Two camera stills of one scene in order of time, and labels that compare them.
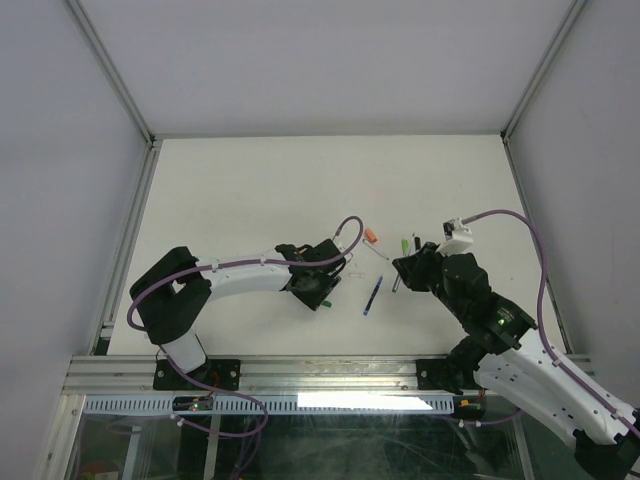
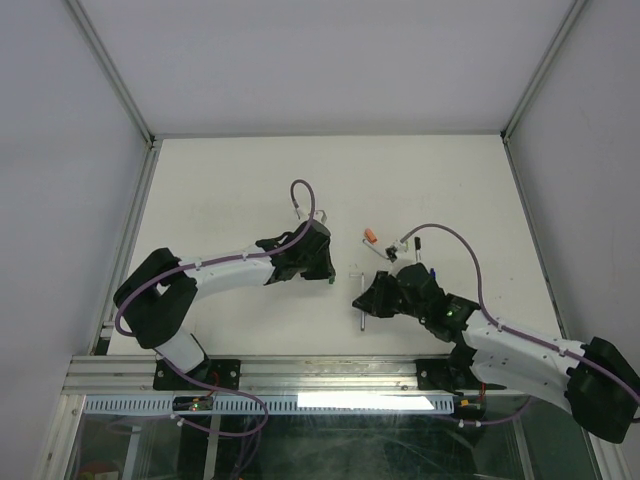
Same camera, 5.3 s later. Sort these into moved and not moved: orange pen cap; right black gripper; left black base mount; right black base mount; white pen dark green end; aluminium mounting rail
Moved: right black gripper; white pen dark green end
Not moved: right black base mount; aluminium mounting rail; orange pen cap; left black base mount
